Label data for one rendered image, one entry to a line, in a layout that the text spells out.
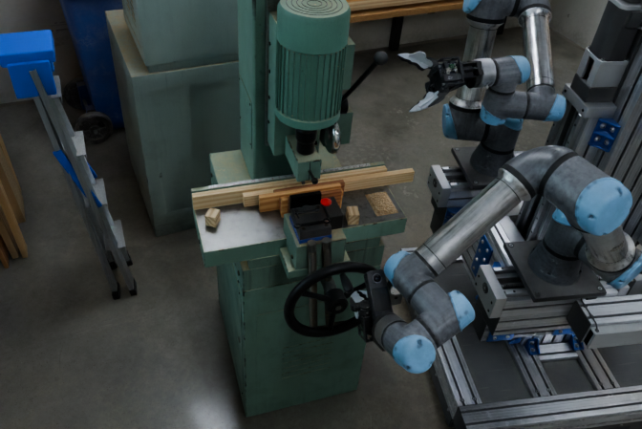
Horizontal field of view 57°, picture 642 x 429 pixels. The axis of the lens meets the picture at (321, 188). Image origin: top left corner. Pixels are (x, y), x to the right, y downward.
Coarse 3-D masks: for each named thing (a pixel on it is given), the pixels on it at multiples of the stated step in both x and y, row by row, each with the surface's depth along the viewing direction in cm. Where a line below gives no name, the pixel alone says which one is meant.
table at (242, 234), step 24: (360, 192) 183; (240, 216) 171; (264, 216) 172; (360, 216) 175; (384, 216) 175; (216, 240) 163; (240, 240) 164; (264, 240) 164; (216, 264) 163; (288, 264) 162
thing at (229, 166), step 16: (320, 144) 218; (224, 160) 207; (240, 160) 208; (336, 160) 212; (224, 176) 200; (240, 176) 201; (352, 256) 179; (368, 256) 181; (240, 272) 173; (256, 272) 170; (272, 272) 173; (256, 288) 175
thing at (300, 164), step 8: (288, 136) 174; (288, 144) 173; (288, 152) 174; (296, 152) 168; (288, 160) 176; (296, 160) 166; (304, 160) 166; (312, 160) 166; (320, 160) 166; (296, 168) 167; (304, 168) 166; (312, 168) 167; (320, 168) 168; (296, 176) 168; (304, 176) 168
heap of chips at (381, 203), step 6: (378, 192) 182; (384, 192) 184; (372, 198) 179; (378, 198) 179; (384, 198) 179; (372, 204) 178; (378, 204) 177; (384, 204) 177; (390, 204) 177; (378, 210) 176; (384, 210) 176; (390, 210) 176; (396, 210) 178
